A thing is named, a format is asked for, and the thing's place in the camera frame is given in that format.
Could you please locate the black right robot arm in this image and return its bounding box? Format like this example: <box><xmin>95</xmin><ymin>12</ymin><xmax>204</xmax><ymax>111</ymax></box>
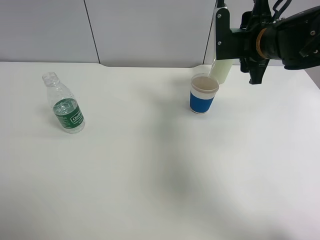
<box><xmin>240</xmin><ymin>0</ymin><xmax>320</xmax><ymax>85</ymax></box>

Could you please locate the pale green plastic cup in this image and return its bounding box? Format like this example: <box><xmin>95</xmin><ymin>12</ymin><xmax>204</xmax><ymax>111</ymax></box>
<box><xmin>208</xmin><ymin>58</ymin><xmax>234</xmax><ymax>85</ymax></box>

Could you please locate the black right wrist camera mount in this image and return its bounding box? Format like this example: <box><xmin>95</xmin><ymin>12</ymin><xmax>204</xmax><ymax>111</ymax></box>
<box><xmin>214</xmin><ymin>0</ymin><xmax>249</xmax><ymax>60</ymax></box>

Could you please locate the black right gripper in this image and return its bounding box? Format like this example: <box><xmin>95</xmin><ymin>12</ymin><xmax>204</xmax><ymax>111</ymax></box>
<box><xmin>239</xmin><ymin>0</ymin><xmax>272</xmax><ymax>85</ymax></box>

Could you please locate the clear bottle with green label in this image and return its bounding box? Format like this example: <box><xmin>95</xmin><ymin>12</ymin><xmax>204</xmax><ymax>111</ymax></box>
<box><xmin>42</xmin><ymin>72</ymin><xmax>85</xmax><ymax>134</ymax></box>

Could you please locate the paper cup with blue sleeve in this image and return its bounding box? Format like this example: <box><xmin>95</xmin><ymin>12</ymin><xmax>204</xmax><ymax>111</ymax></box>
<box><xmin>189</xmin><ymin>73</ymin><xmax>220</xmax><ymax>114</ymax></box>

